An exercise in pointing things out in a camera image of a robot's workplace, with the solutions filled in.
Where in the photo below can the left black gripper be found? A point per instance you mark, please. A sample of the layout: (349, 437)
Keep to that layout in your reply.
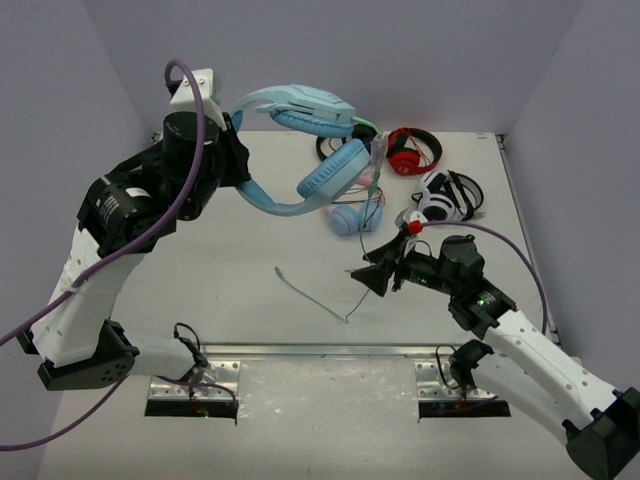
(235, 151)

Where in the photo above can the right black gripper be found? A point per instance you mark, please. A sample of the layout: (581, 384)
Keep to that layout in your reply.
(376, 277)

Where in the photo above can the light blue headphones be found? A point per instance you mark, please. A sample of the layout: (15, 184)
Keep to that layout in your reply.
(303, 111)

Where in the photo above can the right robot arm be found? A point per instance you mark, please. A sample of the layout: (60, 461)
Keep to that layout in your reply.
(597, 423)

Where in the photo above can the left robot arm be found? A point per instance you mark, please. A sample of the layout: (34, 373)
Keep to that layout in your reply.
(123, 215)

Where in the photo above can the pink cat ear headphones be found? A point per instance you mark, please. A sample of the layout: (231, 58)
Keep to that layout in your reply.
(358, 210)

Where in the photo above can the white black striped headphones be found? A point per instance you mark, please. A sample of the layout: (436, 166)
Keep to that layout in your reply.
(447, 196)

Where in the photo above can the red headphones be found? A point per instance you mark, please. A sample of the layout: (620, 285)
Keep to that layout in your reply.
(413, 151)

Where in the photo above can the black headset with microphone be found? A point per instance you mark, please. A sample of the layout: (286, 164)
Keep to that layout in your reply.
(364, 133)

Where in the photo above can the aluminium table rail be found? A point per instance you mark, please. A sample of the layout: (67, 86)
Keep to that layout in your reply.
(353, 350)

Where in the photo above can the right metal mounting bracket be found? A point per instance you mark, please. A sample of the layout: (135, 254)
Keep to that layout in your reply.
(434, 381)

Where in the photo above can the metal mounting bracket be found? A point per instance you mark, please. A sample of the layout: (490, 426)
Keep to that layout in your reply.
(223, 372)
(434, 381)

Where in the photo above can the left metal mounting bracket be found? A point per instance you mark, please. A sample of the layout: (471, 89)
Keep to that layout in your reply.
(223, 372)

